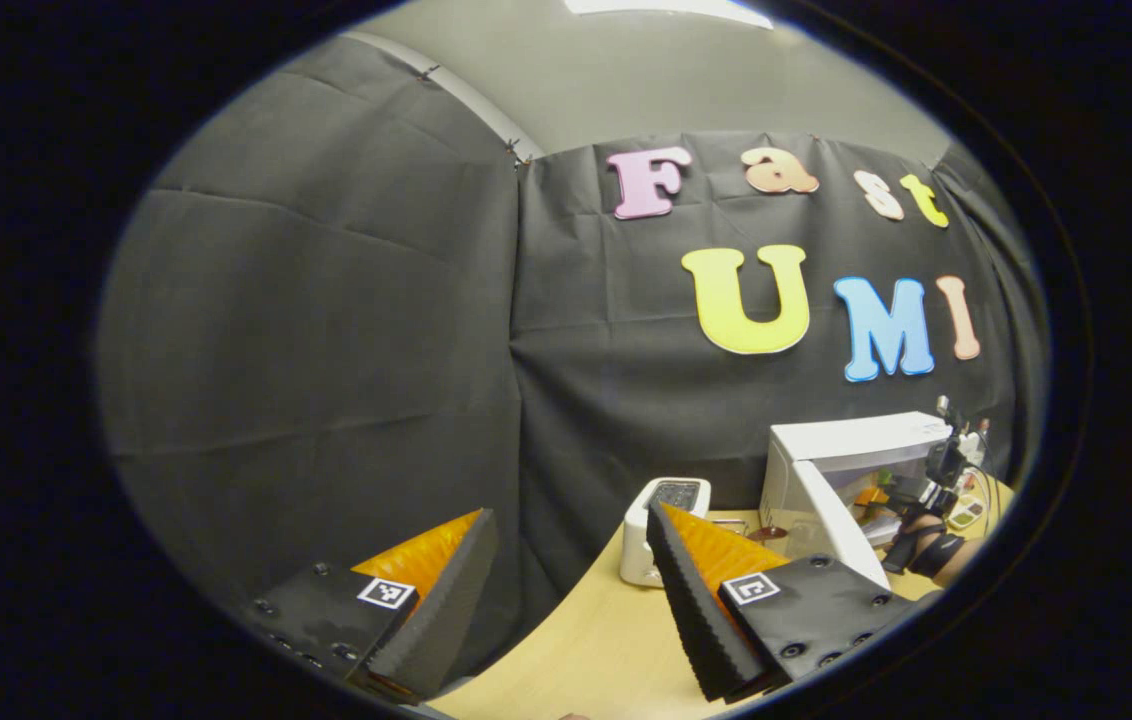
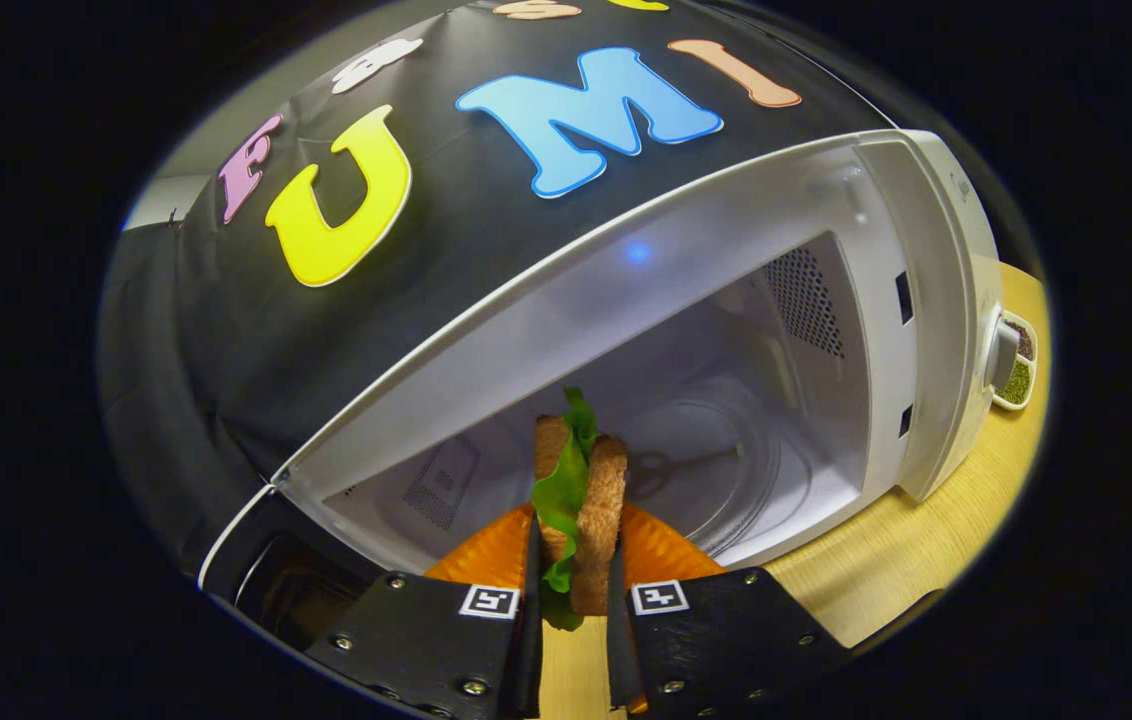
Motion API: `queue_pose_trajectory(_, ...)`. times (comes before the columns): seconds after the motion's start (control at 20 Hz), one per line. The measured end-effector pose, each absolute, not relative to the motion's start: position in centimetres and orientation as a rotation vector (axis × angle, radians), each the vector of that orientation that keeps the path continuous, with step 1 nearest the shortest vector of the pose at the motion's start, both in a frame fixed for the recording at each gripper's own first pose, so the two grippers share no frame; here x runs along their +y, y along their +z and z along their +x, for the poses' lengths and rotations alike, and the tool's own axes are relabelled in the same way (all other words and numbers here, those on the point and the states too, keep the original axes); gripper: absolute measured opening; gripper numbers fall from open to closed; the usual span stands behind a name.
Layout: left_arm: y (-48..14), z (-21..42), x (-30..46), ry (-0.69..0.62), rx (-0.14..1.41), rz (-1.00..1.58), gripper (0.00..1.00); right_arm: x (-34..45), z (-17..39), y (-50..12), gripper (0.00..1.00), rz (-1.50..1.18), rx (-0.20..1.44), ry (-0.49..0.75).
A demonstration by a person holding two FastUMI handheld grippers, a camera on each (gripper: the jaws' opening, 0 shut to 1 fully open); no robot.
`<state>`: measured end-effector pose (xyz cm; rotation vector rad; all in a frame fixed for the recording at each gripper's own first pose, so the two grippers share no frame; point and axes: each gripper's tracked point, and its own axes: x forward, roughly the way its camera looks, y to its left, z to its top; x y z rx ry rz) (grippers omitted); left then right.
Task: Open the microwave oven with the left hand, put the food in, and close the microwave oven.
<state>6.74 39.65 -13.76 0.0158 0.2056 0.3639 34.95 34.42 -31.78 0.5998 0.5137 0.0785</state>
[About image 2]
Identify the lettuce toast sandwich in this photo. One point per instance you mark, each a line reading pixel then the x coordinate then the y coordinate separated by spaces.
pixel 601 520

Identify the white microwave oven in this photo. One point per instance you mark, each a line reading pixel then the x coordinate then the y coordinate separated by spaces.
pixel 626 300

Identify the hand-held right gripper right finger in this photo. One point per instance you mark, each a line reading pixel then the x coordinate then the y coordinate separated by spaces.
pixel 618 660

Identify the glass microwave turntable plate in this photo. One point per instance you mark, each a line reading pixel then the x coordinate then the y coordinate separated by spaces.
pixel 756 480

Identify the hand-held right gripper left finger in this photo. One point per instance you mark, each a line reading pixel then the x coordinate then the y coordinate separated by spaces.
pixel 533 650

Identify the white divided tray of grains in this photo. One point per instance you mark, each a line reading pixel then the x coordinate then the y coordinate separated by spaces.
pixel 1018 385

